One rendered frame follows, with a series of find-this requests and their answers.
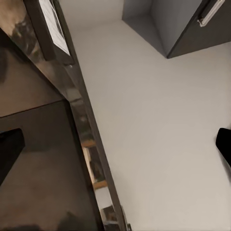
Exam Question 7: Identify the poster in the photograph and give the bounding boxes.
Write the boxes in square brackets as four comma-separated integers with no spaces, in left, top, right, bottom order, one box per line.
[23,0,75,65]

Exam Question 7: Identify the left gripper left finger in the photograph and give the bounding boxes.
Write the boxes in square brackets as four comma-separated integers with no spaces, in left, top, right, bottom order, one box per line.
[0,128,25,186]

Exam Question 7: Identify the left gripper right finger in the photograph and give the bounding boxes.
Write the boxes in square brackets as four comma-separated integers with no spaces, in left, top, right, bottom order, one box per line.
[216,128,231,168]

